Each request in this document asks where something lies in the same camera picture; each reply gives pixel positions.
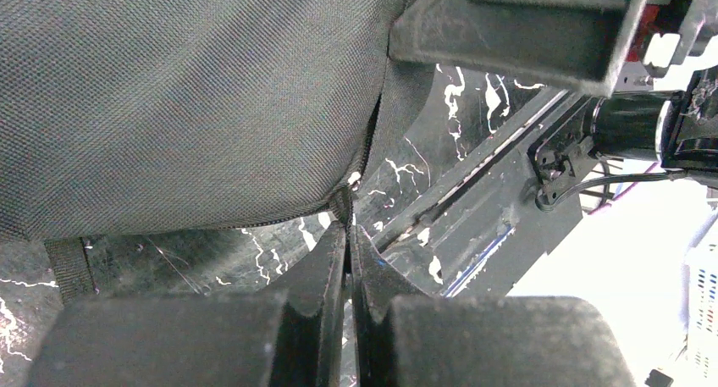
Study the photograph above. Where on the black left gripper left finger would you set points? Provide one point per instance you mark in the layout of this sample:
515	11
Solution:
287	334

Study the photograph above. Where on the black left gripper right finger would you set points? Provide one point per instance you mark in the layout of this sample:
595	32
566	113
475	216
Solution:
406	337

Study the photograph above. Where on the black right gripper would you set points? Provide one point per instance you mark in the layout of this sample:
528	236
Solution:
578	45

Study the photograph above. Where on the black student backpack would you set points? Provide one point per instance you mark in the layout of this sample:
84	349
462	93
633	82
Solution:
144	116

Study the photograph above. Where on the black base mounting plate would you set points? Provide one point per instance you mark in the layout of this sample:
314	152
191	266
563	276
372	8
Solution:
478	230

